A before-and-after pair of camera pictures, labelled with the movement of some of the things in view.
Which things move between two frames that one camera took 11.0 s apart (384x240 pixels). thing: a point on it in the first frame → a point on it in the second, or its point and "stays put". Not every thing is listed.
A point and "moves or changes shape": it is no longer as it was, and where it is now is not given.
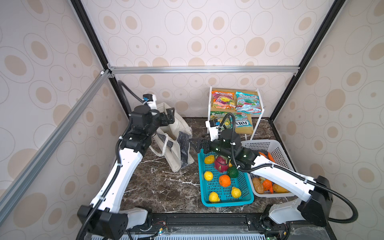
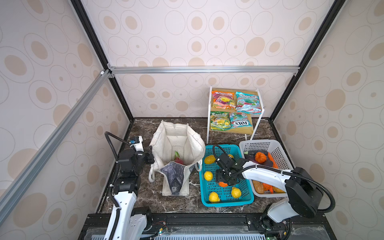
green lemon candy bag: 220,115 stays put
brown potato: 259,186 stays put
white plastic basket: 272,147 stays put
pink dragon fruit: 221,164 moves or changes shape
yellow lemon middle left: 208,175 stays put
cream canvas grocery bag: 172,140 moves or changes shape
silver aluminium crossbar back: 152,70 stays put
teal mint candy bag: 248,103 stays put
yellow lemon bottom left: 214,197 stays put
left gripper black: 167,120 → 147,150
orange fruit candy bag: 223,100 stays put
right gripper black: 200,145 → 218,178
